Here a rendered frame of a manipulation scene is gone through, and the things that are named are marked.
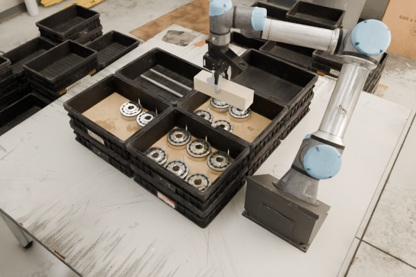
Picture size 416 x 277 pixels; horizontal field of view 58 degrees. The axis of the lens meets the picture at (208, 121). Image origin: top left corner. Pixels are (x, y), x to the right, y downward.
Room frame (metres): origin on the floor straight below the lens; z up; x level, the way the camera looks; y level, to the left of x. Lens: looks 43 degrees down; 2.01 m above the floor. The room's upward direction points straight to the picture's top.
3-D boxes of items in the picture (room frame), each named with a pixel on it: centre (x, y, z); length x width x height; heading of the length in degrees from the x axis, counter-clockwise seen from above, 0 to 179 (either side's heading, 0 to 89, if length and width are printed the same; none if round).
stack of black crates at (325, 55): (2.19, -0.95, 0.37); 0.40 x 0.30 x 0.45; 55
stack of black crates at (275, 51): (2.42, -0.62, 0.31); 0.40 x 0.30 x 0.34; 55
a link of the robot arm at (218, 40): (1.19, -0.04, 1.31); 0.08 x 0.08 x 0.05
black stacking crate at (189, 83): (1.50, 0.21, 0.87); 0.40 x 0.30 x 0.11; 52
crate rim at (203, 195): (1.01, 0.08, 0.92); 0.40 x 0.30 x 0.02; 52
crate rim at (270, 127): (1.25, -0.11, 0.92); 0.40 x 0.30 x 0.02; 52
